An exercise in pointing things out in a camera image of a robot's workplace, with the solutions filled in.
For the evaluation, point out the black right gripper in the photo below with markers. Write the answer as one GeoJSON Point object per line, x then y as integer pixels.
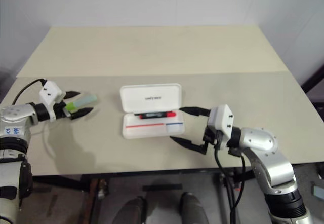
{"type": "Point", "coordinates": [213, 137]}

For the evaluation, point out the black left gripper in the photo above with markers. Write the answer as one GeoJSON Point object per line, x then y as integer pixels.
{"type": "Point", "coordinates": [60, 111]}

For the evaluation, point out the green marker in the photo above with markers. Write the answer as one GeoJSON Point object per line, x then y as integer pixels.
{"type": "Point", "coordinates": [81, 103]}

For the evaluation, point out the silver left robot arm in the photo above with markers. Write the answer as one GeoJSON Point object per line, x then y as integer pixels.
{"type": "Point", "coordinates": [15, 115]}

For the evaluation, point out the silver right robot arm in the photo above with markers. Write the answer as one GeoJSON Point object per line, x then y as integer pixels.
{"type": "Point", "coordinates": [258, 137]}

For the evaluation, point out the red marker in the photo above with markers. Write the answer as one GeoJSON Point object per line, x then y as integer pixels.
{"type": "Point", "coordinates": [157, 115]}

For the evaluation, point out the white plastic pencil case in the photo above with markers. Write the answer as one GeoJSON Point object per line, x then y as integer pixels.
{"type": "Point", "coordinates": [152, 99]}

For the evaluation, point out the dark rounded shape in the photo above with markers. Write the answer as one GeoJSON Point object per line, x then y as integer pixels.
{"type": "Point", "coordinates": [131, 211]}
{"type": "Point", "coordinates": [193, 208]}

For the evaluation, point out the small grey-blue block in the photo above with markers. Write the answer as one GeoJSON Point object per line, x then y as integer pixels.
{"type": "Point", "coordinates": [317, 189]}

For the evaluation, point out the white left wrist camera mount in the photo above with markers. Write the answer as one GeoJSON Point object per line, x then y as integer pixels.
{"type": "Point", "coordinates": [49, 91]}

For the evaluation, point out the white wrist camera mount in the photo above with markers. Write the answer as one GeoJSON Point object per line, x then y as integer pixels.
{"type": "Point", "coordinates": [221, 120]}
{"type": "Point", "coordinates": [49, 91]}

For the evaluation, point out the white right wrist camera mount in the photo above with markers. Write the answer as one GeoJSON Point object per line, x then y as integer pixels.
{"type": "Point", "coordinates": [221, 120]}

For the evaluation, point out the black table frame bar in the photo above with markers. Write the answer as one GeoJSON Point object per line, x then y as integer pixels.
{"type": "Point", "coordinates": [60, 182]}

